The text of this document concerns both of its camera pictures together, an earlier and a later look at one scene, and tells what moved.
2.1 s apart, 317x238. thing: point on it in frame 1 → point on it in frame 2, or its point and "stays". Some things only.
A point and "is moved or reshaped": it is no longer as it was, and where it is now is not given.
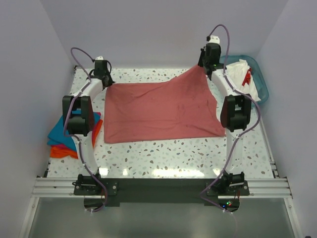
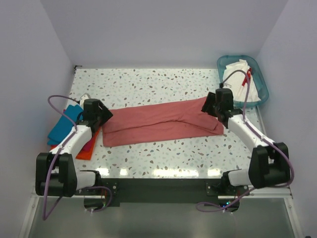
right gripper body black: x=202 y=60 → x=210 y=107
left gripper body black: x=110 y=80 → x=104 y=115
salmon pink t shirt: x=181 y=106 is moved or reshaped
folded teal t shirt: x=57 y=137 stays
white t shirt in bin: x=240 y=74 stays
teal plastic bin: x=257 y=75 stays
